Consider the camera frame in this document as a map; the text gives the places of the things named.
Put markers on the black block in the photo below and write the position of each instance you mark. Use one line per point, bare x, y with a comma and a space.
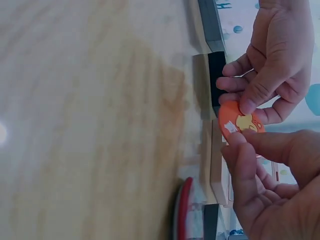
216, 77

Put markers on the grey block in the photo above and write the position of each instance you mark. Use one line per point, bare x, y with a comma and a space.
211, 222
211, 25

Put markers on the person's left thumb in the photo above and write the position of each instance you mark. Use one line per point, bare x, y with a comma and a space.
257, 90

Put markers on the person's right thumb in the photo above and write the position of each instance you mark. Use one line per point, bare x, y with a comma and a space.
277, 147

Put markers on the light wooden block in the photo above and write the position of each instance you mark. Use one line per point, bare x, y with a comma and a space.
217, 162

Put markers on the orange round disc yellow print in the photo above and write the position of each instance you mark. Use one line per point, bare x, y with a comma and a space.
228, 116

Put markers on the red-rimmed round object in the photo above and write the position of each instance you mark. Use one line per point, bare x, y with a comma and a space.
183, 210

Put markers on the person's left hand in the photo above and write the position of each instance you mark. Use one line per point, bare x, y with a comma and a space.
282, 50

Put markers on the person's right hand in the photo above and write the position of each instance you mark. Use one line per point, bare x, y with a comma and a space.
280, 200

